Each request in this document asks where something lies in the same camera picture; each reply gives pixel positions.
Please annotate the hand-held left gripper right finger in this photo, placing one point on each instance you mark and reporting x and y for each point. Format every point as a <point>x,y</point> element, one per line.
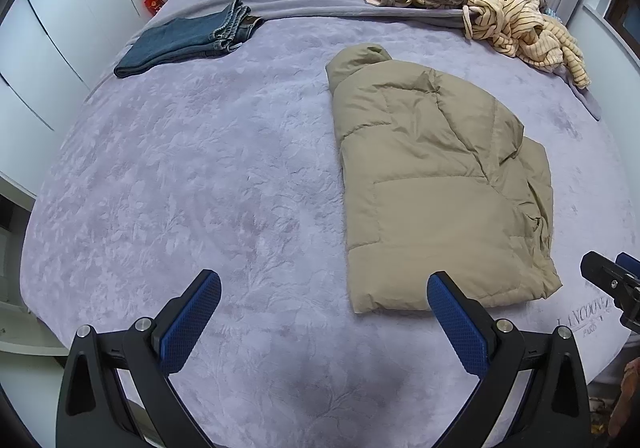
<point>457,323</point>

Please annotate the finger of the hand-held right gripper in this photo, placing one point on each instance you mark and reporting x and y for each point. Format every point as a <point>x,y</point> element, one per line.
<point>612,284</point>
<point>629,262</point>

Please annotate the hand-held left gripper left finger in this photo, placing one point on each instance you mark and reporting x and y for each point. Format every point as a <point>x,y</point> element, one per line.
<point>192,313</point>

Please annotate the khaki puffer jacket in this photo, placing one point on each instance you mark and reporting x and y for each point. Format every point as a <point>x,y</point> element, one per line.
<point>425,177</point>

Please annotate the purple embossed bedspread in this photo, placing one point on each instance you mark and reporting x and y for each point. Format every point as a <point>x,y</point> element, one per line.
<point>175,177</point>

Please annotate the white bedside furniture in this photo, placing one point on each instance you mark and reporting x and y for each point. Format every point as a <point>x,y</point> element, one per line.
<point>25,328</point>

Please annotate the white window sill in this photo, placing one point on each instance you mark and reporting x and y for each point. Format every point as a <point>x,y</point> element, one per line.
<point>607,27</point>

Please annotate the cream striped fleece garment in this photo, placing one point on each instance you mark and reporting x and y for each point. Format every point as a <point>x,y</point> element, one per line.
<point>520,27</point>

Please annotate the folded blue jeans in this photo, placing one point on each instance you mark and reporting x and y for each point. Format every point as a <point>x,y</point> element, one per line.
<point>175,40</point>

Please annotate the white wardrobe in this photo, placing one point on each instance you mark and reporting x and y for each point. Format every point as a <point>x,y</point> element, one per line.
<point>55,37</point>

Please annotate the small red item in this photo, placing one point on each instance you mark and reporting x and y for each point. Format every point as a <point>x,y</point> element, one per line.
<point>154,1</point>

